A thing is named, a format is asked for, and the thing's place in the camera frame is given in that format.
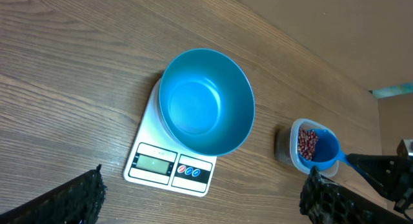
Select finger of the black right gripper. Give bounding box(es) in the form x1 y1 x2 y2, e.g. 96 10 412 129
348 154 390 198

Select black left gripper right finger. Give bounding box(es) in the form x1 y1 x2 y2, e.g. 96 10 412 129
299 167 410 224

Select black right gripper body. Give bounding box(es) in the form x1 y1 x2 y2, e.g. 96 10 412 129
386 139 412 218

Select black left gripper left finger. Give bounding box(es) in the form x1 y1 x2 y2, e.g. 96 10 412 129
1 165 107 224

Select blue plastic measuring scoop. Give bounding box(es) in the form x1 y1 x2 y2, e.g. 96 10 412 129
299 129 358 171

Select white digital kitchen scale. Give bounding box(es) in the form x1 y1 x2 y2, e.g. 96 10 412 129
123 81 217 197

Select blue metal bowl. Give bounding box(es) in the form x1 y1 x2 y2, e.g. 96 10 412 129
158 48 256 156

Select red beans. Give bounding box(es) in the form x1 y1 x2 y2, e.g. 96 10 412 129
297 128 319 161

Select clear plastic food container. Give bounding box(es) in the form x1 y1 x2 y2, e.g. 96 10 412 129
274 118 336 174

